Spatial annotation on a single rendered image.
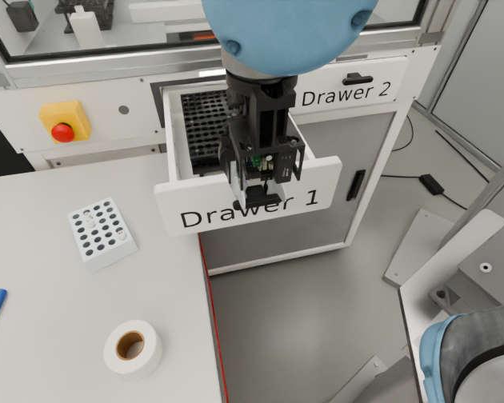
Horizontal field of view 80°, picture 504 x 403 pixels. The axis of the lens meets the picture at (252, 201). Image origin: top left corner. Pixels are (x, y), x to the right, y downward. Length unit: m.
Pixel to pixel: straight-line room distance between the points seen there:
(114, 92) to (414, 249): 1.38
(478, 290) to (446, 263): 0.13
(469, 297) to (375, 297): 0.92
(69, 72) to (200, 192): 0.40
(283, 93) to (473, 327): 0.25
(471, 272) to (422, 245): 1.14
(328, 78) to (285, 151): 0.48
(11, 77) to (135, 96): 0.22
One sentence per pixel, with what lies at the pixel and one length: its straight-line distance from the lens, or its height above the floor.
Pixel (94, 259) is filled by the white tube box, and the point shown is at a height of 0.79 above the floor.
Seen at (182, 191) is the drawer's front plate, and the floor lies 0.92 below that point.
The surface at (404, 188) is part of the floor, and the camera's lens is 1.94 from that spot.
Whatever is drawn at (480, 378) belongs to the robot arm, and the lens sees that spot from 0.27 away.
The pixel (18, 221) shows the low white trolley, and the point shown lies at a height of 0.76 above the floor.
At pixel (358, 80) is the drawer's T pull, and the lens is 0.78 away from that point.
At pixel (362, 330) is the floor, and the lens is 1.38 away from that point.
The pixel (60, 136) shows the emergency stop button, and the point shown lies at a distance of 0.72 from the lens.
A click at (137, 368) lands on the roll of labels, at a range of 0.47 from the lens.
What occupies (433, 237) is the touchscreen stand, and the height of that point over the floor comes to 0.04.
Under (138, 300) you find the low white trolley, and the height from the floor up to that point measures 0.76.
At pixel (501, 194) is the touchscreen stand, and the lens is 1.37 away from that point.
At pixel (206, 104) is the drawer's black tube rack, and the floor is 0.90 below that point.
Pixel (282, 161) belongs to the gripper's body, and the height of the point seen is 1.02.
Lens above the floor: 1.24
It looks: 48 degrees down
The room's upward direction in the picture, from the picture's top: straight up
